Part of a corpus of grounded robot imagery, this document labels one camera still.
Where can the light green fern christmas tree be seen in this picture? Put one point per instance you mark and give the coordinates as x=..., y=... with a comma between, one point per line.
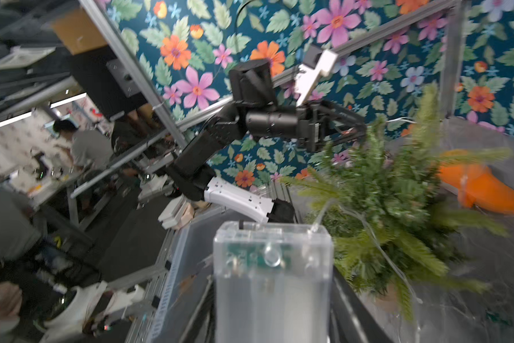
x=403, y=194

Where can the person in grey shirt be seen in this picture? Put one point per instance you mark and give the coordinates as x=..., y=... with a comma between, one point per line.
x=89, y=149

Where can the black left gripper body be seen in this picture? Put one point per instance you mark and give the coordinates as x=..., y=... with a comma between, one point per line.
x=309, y=127

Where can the clear battery box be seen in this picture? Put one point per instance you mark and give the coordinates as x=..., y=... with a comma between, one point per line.
x=272, y=282

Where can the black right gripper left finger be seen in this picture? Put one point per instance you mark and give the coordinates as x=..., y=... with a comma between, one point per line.
x=201, y=326

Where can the orange plush toy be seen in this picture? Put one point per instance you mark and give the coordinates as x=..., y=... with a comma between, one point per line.
x=474, y=184

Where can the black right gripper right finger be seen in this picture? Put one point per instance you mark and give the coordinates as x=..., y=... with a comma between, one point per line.
x=351, y=322

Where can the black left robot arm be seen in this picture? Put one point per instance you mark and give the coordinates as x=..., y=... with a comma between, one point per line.
x=255, y=110

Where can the thin wire string light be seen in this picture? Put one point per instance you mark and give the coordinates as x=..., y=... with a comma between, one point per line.
x=365, y=257

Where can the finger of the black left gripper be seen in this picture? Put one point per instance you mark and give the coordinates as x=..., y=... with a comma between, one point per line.
x=345, y=137
x=346, y=117

